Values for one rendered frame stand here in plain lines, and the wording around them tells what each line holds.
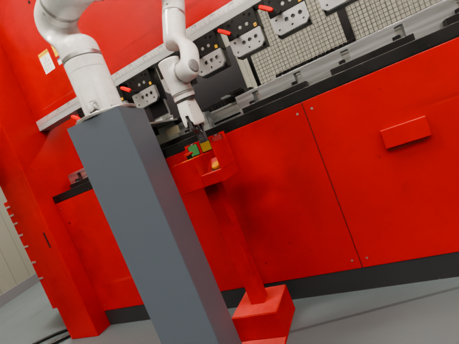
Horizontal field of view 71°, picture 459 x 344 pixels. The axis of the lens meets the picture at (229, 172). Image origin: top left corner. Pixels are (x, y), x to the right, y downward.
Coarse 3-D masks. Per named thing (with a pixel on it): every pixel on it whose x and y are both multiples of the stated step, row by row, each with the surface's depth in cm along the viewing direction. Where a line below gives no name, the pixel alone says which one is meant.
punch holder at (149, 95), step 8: (144, 72) 163; (152, 72) 165; (128, 80) 167; (136, 80) 165; (144, 80) 164; (152, 80) 163; (160, 80) 169; (136, 88) 167; (144, 88) 165; (152, 88) 163; (160, 88) 167; (136, 96) 167; (144, 96) 166; (152, 96) 164; (160, 96) 165; (136, 104) 169; (144, 104) 167
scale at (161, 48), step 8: (240, 0) 137; (224, 8) 140; (232, 8) 139; (208, 16) 144; (216, 16) 143; (200, 24) 146; (192, 32) 148; (160, 48) 156; (144, 56) 161; (152, 56) 159; (136, 64) 163; (120, 72) 168; (64, 104) 188; (72, 104) 185; (56, 112) 191; (40, 120) 198
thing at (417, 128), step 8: (416, 120) 112; (424, 120) 111; (392, 128) 115; (400, 128) 114; (408, 128) 114; (416, 128) 113; (424, 128) 112; (384, 136) 117; (392, 136) 116; (400, 136) 115; (408, 136) 114; (416, 136) 113; (424, 136) 112; (392, 144) 117; (400, 144) 116
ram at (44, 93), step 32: (0, 0) 187; (32, 0) 179; (128, 0) 157; (160, 0) 151; (192, 0) 145; (224, 0) 140; (256, 0) 135; (0, 32) 193; (32, 32) 184; (96, 32) 168; (128, 32) 161; (160, 32) 154; (32, 64) 190; (128, 64) 165; (32, 96) 196; (64, 96) 186
